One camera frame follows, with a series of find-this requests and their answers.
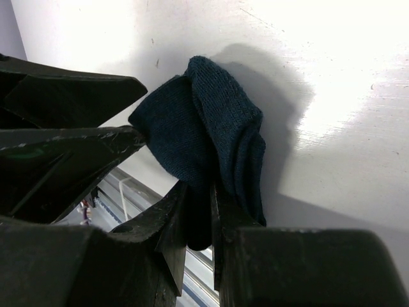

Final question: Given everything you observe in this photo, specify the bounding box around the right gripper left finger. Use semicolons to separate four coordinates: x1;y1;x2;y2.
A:
1;183;187;306

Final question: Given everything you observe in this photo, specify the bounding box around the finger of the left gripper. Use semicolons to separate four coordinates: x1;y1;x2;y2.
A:
1;55;148;129
1;126;145;224

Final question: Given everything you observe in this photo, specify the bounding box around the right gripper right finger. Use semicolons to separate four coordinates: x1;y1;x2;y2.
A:
210;185;408;306

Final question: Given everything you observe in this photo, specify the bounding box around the dark navy sock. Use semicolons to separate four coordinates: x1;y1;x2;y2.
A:
128;56;266;251

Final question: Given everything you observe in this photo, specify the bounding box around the aluminium table frame rail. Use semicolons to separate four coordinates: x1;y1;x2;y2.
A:
90;168;220;306

